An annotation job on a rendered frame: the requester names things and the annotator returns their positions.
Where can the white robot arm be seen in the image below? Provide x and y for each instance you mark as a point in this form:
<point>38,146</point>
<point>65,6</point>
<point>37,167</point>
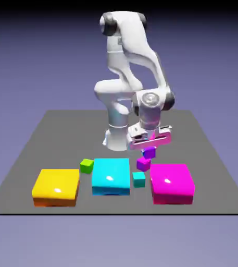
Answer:
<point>131,52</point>

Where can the large magenta box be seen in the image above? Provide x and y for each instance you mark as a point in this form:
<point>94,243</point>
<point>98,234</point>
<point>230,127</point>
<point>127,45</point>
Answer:
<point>171,183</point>

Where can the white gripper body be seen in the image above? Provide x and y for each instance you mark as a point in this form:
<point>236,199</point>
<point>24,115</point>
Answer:
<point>150,141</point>

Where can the small green cube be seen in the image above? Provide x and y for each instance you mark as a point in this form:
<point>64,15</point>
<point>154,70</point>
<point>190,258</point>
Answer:
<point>86,166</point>

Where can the small teal cube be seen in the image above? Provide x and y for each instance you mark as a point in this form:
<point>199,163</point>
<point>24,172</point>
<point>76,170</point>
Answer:
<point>139,179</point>

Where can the large yellow box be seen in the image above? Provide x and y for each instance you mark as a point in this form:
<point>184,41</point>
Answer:
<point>56,187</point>

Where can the small violet cube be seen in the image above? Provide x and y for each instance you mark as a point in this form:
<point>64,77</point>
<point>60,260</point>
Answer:
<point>149,152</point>

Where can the small magenta cube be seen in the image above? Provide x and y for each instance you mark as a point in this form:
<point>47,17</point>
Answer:
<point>143,164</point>

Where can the large cyan box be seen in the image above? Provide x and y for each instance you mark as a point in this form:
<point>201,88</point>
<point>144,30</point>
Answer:
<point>110,176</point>

